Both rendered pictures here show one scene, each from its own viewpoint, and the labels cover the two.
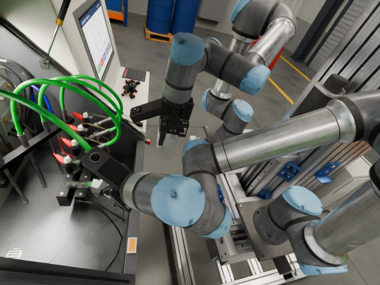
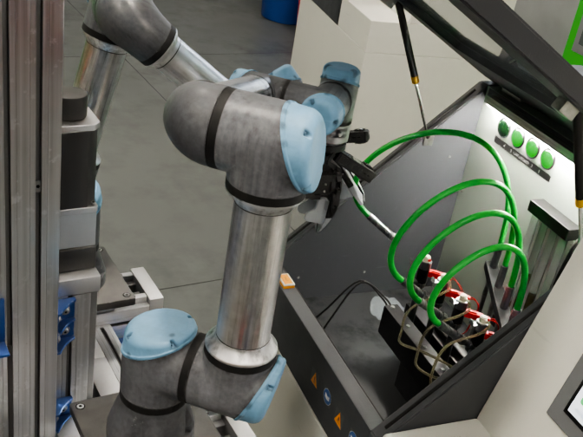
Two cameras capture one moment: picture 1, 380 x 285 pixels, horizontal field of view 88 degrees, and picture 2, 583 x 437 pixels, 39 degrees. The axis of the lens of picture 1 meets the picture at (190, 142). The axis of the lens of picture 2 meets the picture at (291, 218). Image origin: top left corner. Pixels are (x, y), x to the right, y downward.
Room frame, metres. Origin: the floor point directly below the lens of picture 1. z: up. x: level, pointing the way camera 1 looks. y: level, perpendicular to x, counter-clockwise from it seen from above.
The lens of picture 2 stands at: (1.97, -0.12, 2.07)
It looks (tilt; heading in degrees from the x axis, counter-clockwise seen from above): 28 degrees down; 174
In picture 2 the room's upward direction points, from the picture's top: 10 degrees clockwise
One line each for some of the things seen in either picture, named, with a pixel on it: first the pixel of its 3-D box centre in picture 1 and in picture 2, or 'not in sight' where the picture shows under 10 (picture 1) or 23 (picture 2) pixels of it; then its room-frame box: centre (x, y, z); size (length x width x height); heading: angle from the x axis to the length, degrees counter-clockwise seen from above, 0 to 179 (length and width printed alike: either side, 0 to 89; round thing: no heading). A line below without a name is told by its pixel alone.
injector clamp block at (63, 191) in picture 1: (84, 171); (429, 370); (0.46, 0.41, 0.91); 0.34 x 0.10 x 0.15; 20
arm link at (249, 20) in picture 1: (232, 66); (251, 270); (0.93, -0.06, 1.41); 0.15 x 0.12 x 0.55; 73
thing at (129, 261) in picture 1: (134, 200); (314, 362); (0.44, 0.15, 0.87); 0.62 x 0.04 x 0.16; 20
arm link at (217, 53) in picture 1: (208, 56); (316, 107); (0.55, 0.03, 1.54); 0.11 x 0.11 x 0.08; 73
